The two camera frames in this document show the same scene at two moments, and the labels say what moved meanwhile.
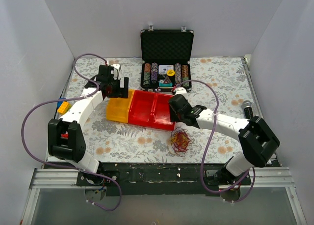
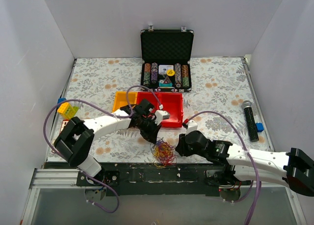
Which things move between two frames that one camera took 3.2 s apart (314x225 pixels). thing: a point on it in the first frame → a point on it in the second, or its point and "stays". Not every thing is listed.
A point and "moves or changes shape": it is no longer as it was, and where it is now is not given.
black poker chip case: x=167 y=57 stays
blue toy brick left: x=61 y=101 stays
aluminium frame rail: x=54 y=178 stays
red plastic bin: x=160 y=114 moves or changes shape
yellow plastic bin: x=117 y=109 moves or changes shape
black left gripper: x=121 y=88 → x=149 y=127
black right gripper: x=173 y=111 → x=181 y=146
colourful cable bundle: x=180 y=140 moves or changes shape
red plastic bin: x=141 y=108 moves or changes shape
